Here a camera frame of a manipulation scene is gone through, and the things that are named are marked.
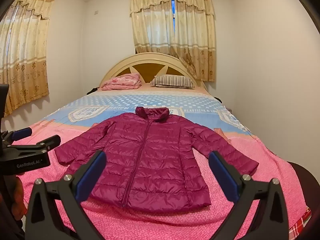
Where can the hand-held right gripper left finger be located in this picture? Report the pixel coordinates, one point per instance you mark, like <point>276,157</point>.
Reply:
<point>91,175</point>

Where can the red plaid cloth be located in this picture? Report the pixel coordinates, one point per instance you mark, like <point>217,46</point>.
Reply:
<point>298,226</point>

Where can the pink and blue printed bedsheet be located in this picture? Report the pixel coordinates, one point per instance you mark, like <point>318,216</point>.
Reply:
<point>225,135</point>

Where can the dark round wooden furniture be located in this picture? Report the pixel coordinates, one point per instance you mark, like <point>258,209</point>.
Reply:
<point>305,180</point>

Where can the magenta quilted puffer jacket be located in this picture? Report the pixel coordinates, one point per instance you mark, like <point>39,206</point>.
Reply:
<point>155,155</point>

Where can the wide beige floral curtain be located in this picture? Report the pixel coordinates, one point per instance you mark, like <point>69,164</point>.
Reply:
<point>22,55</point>

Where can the cream wooden headboard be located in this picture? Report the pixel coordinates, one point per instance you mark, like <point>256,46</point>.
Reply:
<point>147,61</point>

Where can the striped pillow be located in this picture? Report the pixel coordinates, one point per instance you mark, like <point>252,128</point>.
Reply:
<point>172,81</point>

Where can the beige floral curtain with valance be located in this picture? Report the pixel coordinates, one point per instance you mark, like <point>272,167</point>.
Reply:
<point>152,25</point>

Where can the folded pink floral blanket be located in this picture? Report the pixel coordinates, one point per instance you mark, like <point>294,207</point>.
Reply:
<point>122,82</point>

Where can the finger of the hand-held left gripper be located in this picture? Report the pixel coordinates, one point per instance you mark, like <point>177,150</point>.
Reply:
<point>23,133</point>
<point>47,142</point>

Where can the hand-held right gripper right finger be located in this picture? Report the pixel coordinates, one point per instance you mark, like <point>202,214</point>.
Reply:
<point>223,175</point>

